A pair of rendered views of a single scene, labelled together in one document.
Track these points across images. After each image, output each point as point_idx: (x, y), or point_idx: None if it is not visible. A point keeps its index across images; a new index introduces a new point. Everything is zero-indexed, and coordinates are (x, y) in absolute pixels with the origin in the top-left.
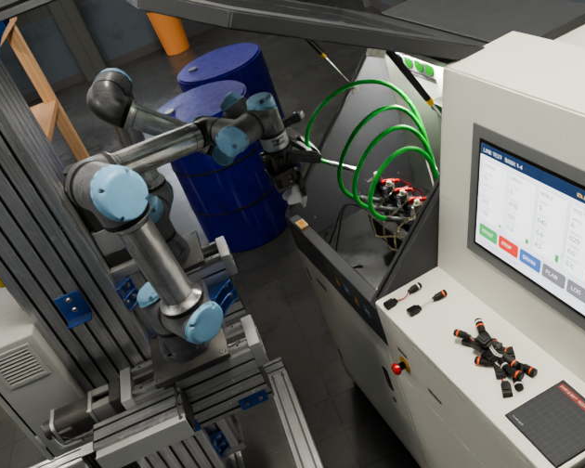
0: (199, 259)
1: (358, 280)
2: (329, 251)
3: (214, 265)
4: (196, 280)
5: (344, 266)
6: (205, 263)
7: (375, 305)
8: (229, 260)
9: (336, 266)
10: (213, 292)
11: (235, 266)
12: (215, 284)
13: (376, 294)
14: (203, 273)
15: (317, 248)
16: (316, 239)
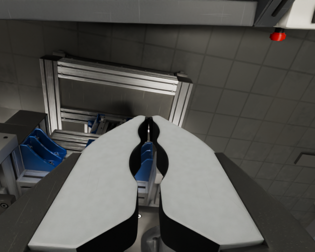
0: (4, 205)
1: (196, 9)
2: (73, 6)
3: (4, 172)
4: (19, 187)
5: (141, 9)
6: None
7: (272, 24)
8: (2, 152)
9: (128, 19)
10: (40, 166)
11: (5, 138)
12: (26, 160)
13: (270, 12)
14: (12, 181)
15: (46, 20)
16: (13, 5)
